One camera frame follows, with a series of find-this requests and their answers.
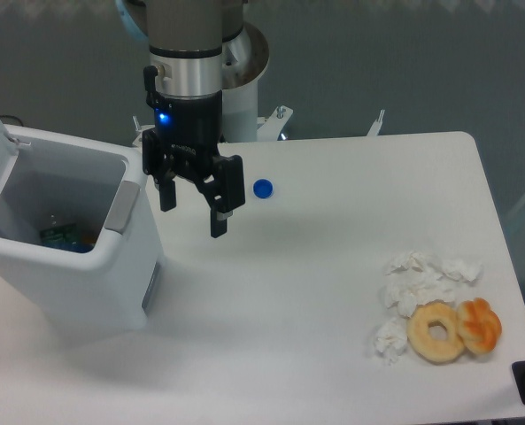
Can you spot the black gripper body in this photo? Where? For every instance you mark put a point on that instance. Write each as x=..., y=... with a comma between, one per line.
x=189, y=128

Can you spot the white metal table frame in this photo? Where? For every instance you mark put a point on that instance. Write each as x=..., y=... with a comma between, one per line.
x=269, y=128

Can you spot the orange twisted pastry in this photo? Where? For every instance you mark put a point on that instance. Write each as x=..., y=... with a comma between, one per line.
x=478, y=326

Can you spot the crumpled white tissue upper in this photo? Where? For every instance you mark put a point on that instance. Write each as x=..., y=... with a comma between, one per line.
x=416, y=279

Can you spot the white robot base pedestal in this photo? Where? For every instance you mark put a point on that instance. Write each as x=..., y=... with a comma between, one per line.
x=245, y=60

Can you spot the plain ring donut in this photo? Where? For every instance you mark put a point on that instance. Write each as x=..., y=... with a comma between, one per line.
x=432, y=332

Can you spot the blue bottle cap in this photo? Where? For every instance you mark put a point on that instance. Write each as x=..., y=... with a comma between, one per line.
x=263, y=188

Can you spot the crumpled white tissue lower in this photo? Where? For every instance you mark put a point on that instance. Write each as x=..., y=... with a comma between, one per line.
x=390, y=340

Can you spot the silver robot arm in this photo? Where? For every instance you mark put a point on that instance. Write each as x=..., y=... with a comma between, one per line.
x=202, y=85

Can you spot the crumpled white tissue right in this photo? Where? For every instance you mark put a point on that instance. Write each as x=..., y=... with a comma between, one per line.
x=460, y=270

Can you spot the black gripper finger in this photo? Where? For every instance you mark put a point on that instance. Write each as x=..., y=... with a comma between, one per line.
x=158, y=165
x=223, y=190

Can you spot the white trash can body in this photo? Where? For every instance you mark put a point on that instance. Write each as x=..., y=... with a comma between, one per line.
x=100, y=187

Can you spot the green trash inside can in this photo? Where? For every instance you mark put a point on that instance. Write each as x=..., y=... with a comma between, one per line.
x=64, y=235

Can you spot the crumpled white tissue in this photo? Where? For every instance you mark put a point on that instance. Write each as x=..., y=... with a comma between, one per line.
x=390, y=340
x=416, y=279
x=460, y=270

